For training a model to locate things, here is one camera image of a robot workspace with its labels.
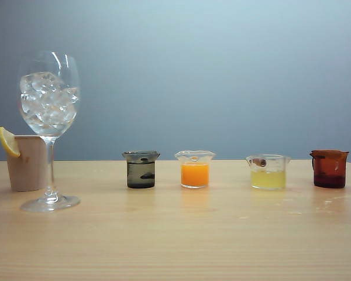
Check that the grey smoked glass measuring cup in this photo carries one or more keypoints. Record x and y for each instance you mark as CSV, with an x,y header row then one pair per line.
x,y
140,177

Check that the clear wine glass with ice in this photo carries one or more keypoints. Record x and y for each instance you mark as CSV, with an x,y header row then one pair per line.
x,y
46,93

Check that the clear cup with orange juice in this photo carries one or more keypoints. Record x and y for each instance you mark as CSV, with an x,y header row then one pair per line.
x,y
194,175

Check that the beige paper cup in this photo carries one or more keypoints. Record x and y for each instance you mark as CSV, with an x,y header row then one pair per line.
x,y
26,171

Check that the amber glass measuring cup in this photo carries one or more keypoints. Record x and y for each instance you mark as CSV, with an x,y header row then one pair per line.
x,y
329,172

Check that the yellow lemon slice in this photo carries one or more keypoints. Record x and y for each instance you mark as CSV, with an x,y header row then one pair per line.
x,y
7,142

